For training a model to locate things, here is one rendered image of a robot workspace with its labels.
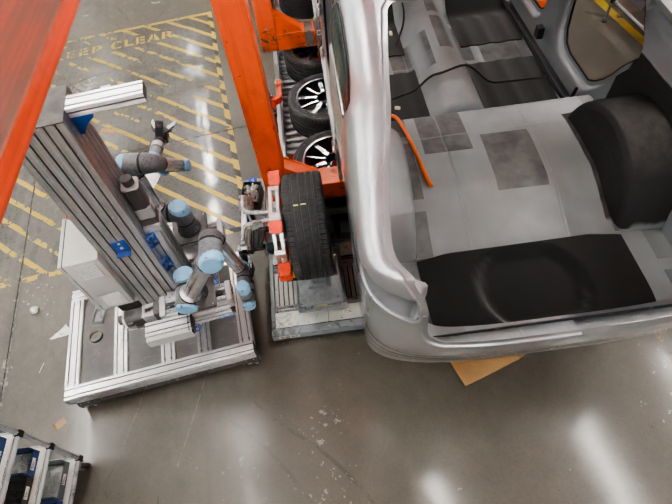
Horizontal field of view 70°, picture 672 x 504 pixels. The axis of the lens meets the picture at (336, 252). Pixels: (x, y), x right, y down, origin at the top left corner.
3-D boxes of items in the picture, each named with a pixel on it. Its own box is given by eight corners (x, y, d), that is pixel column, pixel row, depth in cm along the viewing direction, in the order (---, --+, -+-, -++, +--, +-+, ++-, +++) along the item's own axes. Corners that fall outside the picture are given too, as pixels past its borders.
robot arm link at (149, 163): (157, 150, 255) (191, 155, 303) (137, 151, 255) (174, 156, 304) (159, 173, 256) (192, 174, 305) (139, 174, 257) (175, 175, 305)
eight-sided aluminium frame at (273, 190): (295, 288, 307) (281, 238, 262) (285, 289, 307) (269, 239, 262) (290, 221, 338) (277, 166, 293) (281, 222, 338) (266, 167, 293)
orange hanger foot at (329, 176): (362, 194, 354) (360, 160, 326) (291, 204, 354) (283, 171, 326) (359, 177, 364) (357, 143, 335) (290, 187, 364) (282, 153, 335)
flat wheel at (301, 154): (390, 190, 387) (391, 170, 368) (314, 220, 376) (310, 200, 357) (355, 139, 423) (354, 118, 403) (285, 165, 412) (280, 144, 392)
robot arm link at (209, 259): (194, 294, 272) (226, 236, 236) (195, 318, 264) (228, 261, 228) (172, 292, 266) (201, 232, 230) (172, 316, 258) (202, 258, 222)
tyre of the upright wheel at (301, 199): (335, 286, 273) (319, 169, 262) (294, 292, 273) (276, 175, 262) (333, 264, 338) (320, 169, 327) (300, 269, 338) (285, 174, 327)
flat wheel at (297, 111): (279, 110, 453) (274, 89, 434) (340, 84, 468) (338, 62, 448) (311, 151, 419) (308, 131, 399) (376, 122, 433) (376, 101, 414)
